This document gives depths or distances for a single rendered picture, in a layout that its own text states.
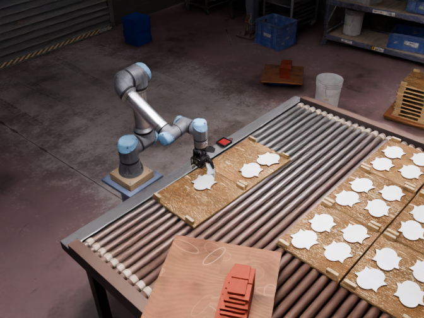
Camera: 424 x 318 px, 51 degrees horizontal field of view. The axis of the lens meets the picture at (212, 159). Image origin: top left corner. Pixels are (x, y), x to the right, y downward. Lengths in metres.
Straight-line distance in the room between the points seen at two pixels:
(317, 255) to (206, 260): 0.55
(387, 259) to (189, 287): 0.95
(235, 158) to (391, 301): 1.23
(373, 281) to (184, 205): 1.02
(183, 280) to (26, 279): 1.83
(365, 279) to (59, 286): 2.14
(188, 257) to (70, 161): 2.73
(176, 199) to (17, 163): 2.56
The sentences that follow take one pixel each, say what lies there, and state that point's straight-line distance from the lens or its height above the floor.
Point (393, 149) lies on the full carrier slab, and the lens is 3.03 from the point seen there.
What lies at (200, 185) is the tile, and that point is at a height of 0.95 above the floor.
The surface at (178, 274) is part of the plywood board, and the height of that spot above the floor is 1.04.
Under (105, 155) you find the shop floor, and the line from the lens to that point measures 4.57.
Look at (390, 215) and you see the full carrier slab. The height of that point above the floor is 0.94.
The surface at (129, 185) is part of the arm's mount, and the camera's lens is 2.66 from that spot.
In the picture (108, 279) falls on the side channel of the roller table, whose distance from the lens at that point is 2.14.
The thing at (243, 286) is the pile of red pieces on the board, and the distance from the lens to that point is 1.77.
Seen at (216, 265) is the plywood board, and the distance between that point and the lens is 2.01.
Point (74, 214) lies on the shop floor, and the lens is 3.96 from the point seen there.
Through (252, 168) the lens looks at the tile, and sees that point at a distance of 2.68.
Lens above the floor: 2.57
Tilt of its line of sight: 36 degrees down
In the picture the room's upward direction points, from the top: 1 degrees counter-clockwise
